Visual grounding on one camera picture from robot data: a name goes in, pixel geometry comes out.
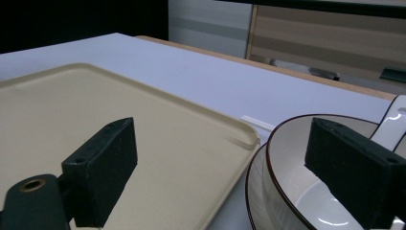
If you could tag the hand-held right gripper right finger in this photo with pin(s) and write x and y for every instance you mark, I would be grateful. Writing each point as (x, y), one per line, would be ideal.
(354, 172)

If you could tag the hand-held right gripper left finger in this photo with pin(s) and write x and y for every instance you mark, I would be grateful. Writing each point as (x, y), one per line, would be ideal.
(102, 166)

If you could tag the white bowl with dark rim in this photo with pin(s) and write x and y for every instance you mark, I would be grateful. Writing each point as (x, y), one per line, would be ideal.
(293, 166)

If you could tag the white spoon with dark rim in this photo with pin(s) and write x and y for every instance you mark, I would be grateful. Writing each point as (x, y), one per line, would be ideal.
(391, 127)

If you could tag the beige plastic tray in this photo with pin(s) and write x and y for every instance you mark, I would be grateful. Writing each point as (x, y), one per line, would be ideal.
(178, 153)

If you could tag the white plate with dark rim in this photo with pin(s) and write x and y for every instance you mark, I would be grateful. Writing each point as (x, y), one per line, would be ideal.
(255, 188)

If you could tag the dark green flat object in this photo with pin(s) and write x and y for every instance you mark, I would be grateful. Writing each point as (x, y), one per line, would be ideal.
(394, 74)

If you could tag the white thin stick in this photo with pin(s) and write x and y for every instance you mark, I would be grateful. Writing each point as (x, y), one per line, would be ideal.
(255, 122)

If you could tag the grey flat object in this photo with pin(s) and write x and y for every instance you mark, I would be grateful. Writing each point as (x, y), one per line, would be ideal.
(303, 68)

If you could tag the striped wooden panel cabinet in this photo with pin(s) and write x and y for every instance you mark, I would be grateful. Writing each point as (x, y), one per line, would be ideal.
(319, 35)

